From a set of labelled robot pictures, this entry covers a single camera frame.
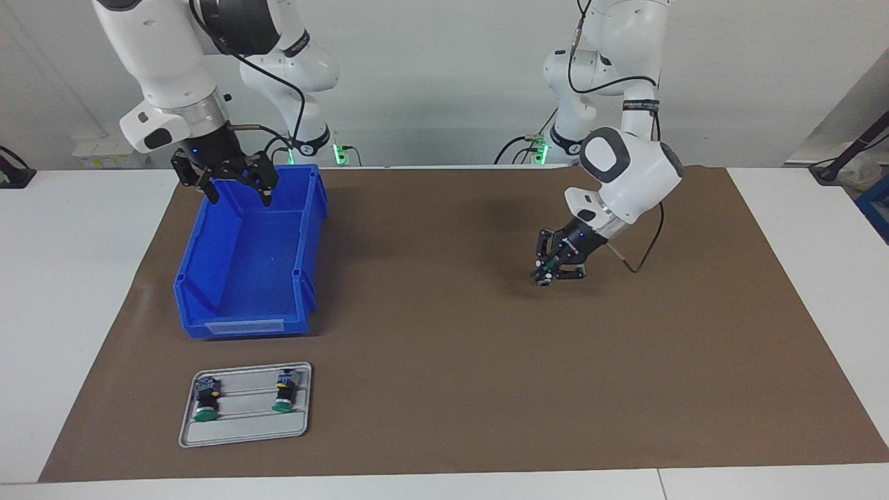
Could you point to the grey metal tray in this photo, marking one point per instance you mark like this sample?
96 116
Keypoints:
243 430

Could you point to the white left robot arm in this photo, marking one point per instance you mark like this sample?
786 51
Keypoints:
625 173

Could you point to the white wall socket box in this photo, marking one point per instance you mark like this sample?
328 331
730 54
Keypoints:
111 151

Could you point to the blue crate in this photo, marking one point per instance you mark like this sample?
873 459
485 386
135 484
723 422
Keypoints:
876 205

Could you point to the brown table mat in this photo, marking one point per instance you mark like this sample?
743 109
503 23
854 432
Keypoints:
486 361

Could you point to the black clamp mount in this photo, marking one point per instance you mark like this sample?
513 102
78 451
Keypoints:
14 173

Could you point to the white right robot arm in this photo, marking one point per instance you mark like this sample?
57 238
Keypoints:
167 55

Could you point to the blue plastic storage bin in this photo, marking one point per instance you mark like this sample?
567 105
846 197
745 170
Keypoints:
250 264

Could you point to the black stand pole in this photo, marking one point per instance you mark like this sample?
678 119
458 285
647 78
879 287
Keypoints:
858 146

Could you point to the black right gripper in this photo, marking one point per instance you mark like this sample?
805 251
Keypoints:
210 153

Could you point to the green push button switch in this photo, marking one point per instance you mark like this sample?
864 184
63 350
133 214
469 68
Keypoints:
284 392
205 399
549 267

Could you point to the clear plastic bag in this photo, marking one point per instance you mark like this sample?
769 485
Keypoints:
865 170

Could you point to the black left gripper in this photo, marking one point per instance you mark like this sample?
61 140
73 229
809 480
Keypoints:
580 243

